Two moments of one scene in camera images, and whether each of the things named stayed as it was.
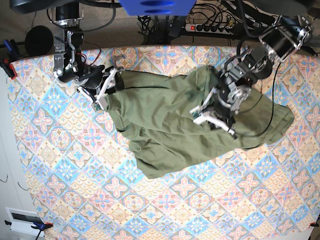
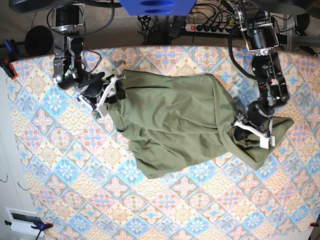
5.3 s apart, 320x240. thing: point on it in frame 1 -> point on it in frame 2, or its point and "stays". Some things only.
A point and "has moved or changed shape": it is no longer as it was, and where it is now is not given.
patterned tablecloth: x=85 y=183 stays
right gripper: x=221 y=109 -> x=259 y=112
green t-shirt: x=156 y=109 has moved or changed shape
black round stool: x=39 y=40 stays
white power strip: x=211 y=28 stays
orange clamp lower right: x=313 y=224 stays
